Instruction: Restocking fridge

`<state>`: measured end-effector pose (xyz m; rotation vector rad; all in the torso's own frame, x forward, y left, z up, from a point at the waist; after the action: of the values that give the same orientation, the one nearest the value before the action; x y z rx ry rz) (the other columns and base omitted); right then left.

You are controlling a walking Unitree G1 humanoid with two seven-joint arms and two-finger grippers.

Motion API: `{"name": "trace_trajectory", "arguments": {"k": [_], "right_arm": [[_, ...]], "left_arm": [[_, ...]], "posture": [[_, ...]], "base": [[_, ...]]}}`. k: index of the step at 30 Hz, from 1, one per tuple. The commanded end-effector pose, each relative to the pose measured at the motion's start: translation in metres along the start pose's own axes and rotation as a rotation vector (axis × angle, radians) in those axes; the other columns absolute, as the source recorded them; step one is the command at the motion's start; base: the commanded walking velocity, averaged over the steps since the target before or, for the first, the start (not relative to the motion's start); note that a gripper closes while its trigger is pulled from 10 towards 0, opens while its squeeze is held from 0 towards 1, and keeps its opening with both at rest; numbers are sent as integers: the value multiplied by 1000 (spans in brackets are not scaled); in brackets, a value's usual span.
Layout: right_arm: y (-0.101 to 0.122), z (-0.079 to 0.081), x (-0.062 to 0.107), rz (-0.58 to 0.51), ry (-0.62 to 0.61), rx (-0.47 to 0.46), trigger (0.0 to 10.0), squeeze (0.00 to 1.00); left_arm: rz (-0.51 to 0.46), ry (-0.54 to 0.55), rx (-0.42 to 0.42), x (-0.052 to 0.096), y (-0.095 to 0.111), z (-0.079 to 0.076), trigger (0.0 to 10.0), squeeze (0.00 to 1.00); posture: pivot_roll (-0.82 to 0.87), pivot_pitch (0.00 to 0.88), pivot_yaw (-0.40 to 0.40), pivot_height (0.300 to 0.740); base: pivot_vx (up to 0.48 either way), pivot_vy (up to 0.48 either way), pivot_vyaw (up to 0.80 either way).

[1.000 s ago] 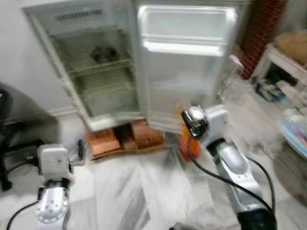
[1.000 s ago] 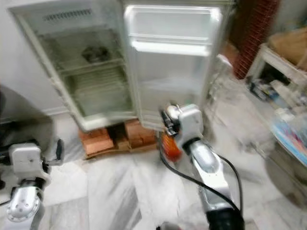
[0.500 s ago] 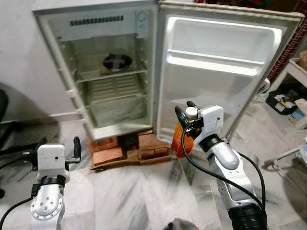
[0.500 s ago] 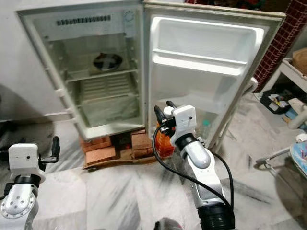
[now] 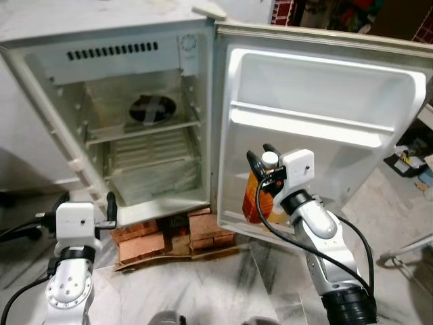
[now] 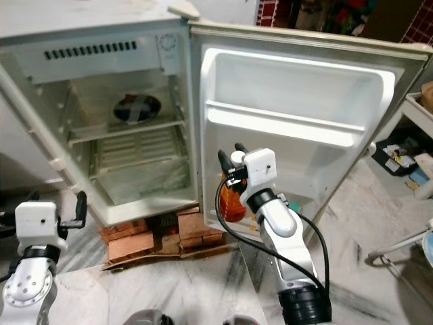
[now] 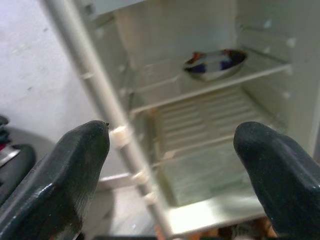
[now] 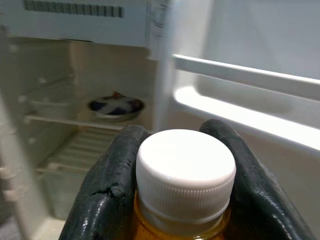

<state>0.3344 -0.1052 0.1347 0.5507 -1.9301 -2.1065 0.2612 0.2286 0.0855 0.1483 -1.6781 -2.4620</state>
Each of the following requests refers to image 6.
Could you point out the black storage bin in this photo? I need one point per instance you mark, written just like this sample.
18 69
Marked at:
394 157

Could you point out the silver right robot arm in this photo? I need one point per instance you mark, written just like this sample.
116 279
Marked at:
287 250

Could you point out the red brick stack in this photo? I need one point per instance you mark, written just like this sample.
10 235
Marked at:
127 244
199 231

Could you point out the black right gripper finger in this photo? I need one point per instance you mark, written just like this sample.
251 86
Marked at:
224 164
241 146

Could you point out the brown paper bag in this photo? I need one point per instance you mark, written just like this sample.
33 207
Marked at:
427 96

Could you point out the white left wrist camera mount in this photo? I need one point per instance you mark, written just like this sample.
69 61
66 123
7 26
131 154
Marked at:
38 223

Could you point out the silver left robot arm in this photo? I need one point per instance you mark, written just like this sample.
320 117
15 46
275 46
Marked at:
27 288

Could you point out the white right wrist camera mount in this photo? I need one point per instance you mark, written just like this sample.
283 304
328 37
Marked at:
260 168

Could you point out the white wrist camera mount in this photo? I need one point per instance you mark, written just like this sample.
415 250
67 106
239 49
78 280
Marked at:
38 223
260 168

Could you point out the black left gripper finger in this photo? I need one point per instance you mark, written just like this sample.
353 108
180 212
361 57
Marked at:
80 206
32 196

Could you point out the clear fridge shelf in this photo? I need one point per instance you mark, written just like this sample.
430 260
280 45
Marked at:
125 131

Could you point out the white shelf cart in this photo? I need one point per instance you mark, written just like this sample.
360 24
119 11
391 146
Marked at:
418 108

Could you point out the grey right robot leg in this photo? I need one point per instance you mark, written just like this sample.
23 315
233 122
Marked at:
235 320

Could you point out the grey small fridge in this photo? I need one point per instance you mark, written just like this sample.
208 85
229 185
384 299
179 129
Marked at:
61 71

